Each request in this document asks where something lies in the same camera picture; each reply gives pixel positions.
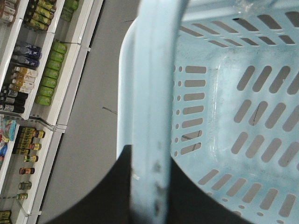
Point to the light blue plastic basket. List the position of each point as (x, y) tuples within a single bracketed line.
[(214, 86)]

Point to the white store shelving unit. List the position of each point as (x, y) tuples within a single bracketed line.
[(23, 184)]

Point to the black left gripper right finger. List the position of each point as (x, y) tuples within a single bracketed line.
[(187, 204)]

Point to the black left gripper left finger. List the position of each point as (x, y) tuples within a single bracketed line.
[(108, 202)]

